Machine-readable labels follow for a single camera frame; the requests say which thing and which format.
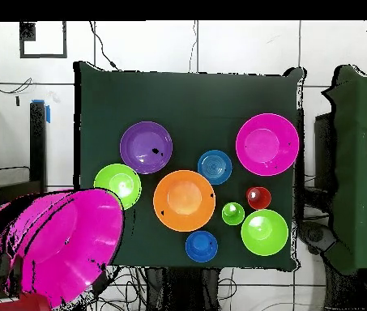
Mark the dark blue bowl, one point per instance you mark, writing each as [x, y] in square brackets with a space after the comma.
[201, 246]

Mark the green plastic bowl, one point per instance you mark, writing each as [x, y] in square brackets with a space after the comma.
[121, 181]
[267, 239]

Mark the green plastic cup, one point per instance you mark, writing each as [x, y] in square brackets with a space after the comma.
[235, 217]

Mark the orange plastic bowl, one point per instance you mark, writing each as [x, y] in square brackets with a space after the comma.
[183, 197]

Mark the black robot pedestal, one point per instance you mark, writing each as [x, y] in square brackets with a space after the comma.
[183, 291]

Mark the black square floor frame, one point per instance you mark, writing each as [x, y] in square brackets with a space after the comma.
[27, 32]

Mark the pink plastic bowl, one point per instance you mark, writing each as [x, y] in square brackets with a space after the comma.
[73, 233]
[261, 145]

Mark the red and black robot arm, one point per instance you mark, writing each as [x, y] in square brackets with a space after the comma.
[8, 306]

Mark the black stand with blue tape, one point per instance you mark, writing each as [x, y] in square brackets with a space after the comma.
[38, 145]

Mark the purple plastic bowl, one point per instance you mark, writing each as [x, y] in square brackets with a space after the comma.
[137, 155]

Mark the translucent blue bowl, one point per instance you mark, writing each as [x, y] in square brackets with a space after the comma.
[215, 167]

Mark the dark green tablecloth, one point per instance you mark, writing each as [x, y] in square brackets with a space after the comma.
[186, 103]

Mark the orange-red plastic cup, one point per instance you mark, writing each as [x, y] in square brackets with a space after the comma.
[262, 201]

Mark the black pedestal foot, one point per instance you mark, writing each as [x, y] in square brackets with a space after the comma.
[312, 235]

